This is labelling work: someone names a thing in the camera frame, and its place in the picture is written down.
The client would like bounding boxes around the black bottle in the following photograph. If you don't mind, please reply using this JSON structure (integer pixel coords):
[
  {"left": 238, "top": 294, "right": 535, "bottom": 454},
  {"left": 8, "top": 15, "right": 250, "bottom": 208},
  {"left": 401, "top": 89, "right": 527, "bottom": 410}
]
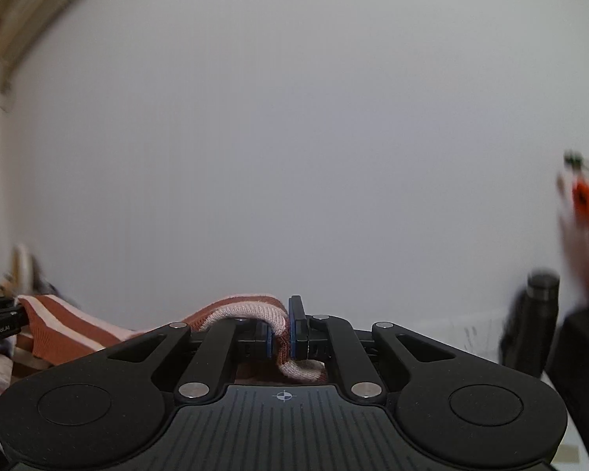
[{"left": 499, "top": 269, "right": 561, "bottom": 380}]

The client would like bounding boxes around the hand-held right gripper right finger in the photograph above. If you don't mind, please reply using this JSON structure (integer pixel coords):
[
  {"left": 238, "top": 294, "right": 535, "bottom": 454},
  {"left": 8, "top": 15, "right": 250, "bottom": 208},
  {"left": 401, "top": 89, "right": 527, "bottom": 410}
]
[{"left": 287, "top": 295, "right": 473, "bottom": 404}]

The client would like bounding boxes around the rust and pink striped sweater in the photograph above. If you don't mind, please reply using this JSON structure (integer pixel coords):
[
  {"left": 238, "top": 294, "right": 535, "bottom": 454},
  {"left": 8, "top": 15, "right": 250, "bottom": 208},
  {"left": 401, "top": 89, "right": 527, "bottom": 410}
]
[{"left": 17, "top": 293, "right": 331, "bottom": 384}]

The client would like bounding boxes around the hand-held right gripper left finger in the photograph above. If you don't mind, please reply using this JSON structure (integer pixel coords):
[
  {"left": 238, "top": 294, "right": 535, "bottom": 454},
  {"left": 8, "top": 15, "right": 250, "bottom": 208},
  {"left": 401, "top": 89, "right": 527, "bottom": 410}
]
[{"left": 107, "top": 317, "right": 276, "bottom": 405}]

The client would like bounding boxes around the brown cardboard box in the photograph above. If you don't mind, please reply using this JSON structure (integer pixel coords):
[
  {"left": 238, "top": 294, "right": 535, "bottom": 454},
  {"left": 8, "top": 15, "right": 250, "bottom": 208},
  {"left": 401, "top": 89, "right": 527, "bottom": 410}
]
[{"left": 11, "top": 331, "right": 56, "bottom": 380}]

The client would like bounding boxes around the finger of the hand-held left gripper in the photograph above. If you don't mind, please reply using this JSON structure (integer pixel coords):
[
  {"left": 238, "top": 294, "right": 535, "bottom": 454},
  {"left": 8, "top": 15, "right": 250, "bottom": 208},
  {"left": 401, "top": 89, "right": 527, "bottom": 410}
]
[{"left": 0, "top": 296, "right": 26, "bottom": 325}]

